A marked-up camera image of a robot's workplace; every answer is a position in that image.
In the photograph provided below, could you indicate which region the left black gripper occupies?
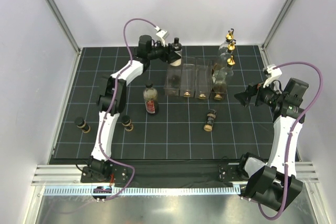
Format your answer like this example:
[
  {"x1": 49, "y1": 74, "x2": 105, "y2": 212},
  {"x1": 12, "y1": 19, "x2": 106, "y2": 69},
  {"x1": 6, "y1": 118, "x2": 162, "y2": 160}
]
[{"x1": 148, "y1": 39, "x2": 181, "y2": 64}]

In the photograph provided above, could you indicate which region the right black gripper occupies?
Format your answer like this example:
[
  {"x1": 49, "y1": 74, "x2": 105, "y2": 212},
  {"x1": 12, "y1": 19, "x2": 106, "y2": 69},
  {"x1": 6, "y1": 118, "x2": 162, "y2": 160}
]
[{"x1": 235, "y1": 76, "x2": 285, "y2": 108}]

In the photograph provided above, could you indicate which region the white powder shaker jar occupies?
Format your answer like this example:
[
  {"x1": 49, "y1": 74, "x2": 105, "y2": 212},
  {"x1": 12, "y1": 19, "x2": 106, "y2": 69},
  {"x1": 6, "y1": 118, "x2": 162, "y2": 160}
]
[{"x1": 169, "y1": 37, "x2": 182, "y2": 67}]

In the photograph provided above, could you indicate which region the tall bottle dark sauce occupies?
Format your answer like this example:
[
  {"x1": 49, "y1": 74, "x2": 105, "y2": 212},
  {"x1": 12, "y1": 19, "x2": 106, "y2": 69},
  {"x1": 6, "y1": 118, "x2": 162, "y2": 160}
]
[{"x1": 212, "y1": 55, "x2": 236, "y2": 100}]

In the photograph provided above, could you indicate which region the small spice bottle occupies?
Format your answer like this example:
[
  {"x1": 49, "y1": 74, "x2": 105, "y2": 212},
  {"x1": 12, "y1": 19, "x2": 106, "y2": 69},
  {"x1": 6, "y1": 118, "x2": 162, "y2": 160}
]
[
  {"x1": 121, "y1": 115, "x2": 134, "y2": 132},
  {"x1": 203, "y1": 109, "x2": 217, "y2": 132}
]

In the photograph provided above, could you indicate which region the tall clear liquid bottle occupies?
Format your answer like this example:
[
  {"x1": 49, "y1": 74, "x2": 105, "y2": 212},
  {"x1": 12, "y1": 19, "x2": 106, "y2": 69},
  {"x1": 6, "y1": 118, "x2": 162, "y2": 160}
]
[{"x1": 213, "y1": 39, "x2": 236, "y2": 78}]

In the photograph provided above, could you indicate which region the short bottle brown sauce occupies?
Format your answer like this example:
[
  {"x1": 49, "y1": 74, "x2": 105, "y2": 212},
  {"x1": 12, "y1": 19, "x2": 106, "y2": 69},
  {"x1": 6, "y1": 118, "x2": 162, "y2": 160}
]
[{"x1": 218, "y1": 28, "x2": 234, "y2": 53}]

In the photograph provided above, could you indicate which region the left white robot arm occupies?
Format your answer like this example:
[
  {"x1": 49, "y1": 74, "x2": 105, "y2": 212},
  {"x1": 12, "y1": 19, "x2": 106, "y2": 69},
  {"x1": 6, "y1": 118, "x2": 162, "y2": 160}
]
[{"x1": 81, "y1": 35, "x2": 182, "y2": 183}]

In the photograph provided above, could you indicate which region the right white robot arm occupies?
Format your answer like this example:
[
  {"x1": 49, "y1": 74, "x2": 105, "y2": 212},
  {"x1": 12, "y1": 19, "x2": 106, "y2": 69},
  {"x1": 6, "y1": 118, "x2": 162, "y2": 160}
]
[{"x1": 234, "y1": 78, "x2": 309, "y2": 211}]

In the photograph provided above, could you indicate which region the clear acrylic organizer rack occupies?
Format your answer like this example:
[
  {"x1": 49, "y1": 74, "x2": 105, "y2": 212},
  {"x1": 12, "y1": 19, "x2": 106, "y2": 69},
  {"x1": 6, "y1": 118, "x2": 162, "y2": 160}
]
[{"x1": 164, "y1": 57, "x2": 227, "y2": 101}]

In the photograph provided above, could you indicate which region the red label soy bottle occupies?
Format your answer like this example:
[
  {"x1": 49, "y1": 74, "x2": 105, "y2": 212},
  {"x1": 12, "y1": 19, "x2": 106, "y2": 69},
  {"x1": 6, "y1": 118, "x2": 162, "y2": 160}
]
[{"x1": 143, "y1": 80, "x2": 159, "y2": 115}]

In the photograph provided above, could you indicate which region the small spice bottle left edge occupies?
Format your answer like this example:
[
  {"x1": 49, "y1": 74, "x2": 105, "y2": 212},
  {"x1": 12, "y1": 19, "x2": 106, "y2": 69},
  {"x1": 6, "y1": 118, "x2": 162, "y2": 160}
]
[{"x1": 74, "y1": 117, "x2": 91, "y2": 134}]

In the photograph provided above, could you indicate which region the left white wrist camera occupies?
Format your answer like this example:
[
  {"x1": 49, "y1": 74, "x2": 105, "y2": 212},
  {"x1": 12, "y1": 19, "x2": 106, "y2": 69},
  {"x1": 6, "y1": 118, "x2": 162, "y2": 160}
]
[{"x1": 154, "y1": 26, "x2": 169, "y2": 47}]

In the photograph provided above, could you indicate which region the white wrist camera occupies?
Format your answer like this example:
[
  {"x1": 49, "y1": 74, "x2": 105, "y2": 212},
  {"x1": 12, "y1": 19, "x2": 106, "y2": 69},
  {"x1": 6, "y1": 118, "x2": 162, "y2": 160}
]
[
  {"x1": 263, "y1": 65, "x2": 282, "y2": 88},
  {"x1": 154, "y1": 26, "x2": 169, "y2": 47}
]

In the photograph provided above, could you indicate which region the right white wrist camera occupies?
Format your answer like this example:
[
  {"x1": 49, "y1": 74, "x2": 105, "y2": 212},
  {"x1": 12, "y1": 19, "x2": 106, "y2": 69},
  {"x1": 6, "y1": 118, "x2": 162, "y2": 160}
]
[{"x1": 263, "y1": 65, "x2": 282, "y2": 88}]

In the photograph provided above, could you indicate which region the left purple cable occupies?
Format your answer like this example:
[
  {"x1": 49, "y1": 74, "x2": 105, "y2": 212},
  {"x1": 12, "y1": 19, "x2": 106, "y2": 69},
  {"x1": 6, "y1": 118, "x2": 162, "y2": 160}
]
[{"x1": 96, "y1": 18, "x2": 161, "y2": 201}]

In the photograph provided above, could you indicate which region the purple cable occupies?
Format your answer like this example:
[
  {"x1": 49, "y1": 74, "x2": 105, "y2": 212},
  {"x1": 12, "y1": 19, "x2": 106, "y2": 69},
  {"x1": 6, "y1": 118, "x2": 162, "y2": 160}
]
[
  {"x1": 257, "y1": 61, "x2": 323, "y2": 221},
  {"x1": 96, "y1": 18, "x2": 161, "y2": 201}
]

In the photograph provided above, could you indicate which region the white slotted cable duct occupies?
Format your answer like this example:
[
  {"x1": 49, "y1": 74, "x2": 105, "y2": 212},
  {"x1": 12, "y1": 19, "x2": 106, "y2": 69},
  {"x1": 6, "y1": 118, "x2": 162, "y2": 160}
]
[{"x1": 44, "y1": 185, "x2": 240, "y2": 197}]

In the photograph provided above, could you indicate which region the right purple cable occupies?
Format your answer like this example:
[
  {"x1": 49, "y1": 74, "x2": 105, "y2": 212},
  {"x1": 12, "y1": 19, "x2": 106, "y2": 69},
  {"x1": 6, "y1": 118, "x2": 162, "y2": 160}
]
[{"x1": 257, "y1": 61, "x2": 323, "y2": 221}]

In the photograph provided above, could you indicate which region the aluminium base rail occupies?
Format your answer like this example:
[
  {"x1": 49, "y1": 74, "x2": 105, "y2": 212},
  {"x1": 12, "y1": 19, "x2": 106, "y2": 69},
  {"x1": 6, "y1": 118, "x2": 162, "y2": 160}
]
[{"x1": 31, "y1": 161, "x2": 320, "y2": 187}]

